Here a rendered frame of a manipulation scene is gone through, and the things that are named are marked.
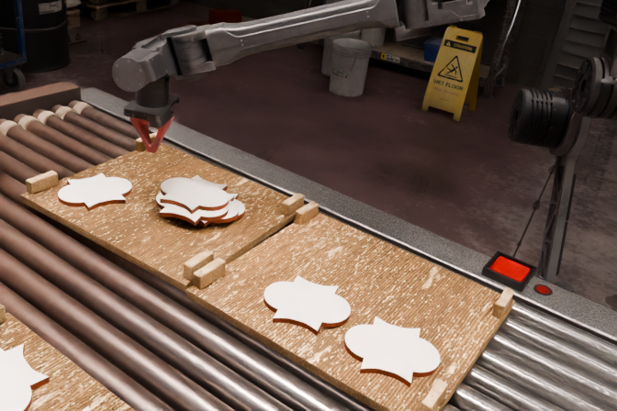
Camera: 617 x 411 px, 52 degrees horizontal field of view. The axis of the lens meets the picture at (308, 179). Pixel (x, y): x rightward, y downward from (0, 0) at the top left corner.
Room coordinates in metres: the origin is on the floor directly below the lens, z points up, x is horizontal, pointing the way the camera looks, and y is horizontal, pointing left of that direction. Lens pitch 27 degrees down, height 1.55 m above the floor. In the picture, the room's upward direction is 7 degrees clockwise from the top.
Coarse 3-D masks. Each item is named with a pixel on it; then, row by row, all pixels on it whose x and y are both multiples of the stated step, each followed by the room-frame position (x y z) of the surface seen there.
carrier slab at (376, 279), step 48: (288, 240) 0.95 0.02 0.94; (336, 240) 0.97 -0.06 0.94; (192, 288) 0.78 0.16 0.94; (240, 288) 0.80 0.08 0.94; (384, 288) 0.84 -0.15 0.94; (432, 288) 0.86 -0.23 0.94; (480, 288) 0.88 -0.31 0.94; (288, 336) 0.70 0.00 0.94; (336, 336) 0.71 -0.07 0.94; (432, 336) 0.74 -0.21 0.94; (480, 336) 0.76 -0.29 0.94; (336, 384) 0.63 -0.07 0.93; (384, 384) 0.63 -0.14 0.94; (432, 384) 0.64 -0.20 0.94
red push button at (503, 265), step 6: (498, 258) 0.99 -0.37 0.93; (504, 258) 1.00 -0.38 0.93; (492, 264) 0.97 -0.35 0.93; (498, 264) 0.97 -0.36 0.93; (504, 264) 0.97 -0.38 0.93; (510, 264) 0.98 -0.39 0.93; (516, 264) 0.98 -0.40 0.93; (498, 270) 0.95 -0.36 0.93; (504, 270) 0.96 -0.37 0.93; (510, 270) 0.96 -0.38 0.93; (516, 270) 0.96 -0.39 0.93; (522, 270) 0.96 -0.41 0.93; (528, 270) 0.97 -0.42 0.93; (510, 276) 0.94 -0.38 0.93; (516, 276) 0.94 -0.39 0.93; (522, 276) 0.94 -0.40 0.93
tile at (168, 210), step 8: (168, 208) 0.96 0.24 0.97; (176, 208) 0.96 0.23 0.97; (184, 208) 0.97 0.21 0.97; (224, 208) 0.98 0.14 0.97; (160, 216) 0.94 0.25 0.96; (168, 216) 0.95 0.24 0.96; (176, 216) 0.95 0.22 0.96; (184, 216) 0.94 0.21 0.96; (192, 216) 0.94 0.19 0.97; (200, 216) 0.95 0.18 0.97; (208, 216) 0.95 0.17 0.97; (216, 216) 0.95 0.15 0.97; (224, 216) 0.97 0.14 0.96; (192, 224) 0.93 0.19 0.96
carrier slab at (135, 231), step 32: (128, 160) 1.18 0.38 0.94; (160, 160) 1.20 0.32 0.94; (192, 160) 1.22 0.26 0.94; (160, 192) 1.07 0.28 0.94; (256, 192) 1.12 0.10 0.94; (64, 224) 0.93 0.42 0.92; (96, 224) 0.92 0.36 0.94; (128, 224) 0.94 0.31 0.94; (160, 224) 0.95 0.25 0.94; (224, 224) 0.98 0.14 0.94; (256, 224) 0.99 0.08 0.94; (128, 256) 0.85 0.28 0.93; (160, 256) 0.85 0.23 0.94; (192, 256) 0.87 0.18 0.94; (224, 256) 0.88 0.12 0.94
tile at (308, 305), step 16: (272, 288) 0.79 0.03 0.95; (288, 288) 0.80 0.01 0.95; (304, 288) 0.80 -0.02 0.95; (320, 288) 0.81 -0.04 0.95; (336, 288) 0.81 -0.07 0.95; (272, 304) 0.76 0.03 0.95; (288, 304) 0.76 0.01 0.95; (304, 304) 0.77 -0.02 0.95; (320, 304) 0.77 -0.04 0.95; (336, 304) 0.78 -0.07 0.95; (288, 320) 0.73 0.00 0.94; (304, 320) 0.73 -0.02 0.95; (320, 320) 0.73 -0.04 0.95; (336, 320) 0.74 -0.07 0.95
